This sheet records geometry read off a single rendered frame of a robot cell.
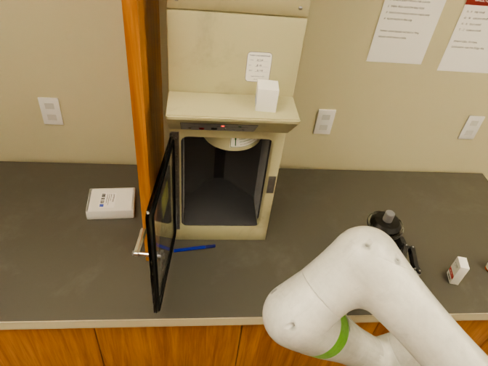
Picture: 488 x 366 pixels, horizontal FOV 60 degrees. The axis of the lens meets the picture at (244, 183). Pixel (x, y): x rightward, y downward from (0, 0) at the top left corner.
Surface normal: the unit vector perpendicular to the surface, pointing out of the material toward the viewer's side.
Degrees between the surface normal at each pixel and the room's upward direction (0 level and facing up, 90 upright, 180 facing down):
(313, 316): 52
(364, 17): 90
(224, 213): 0
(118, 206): 0
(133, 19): 90
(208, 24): 90
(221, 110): 0
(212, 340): 90
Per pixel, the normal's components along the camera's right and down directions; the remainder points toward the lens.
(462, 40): 0.07, 0.66
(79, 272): 0.10, -0.75
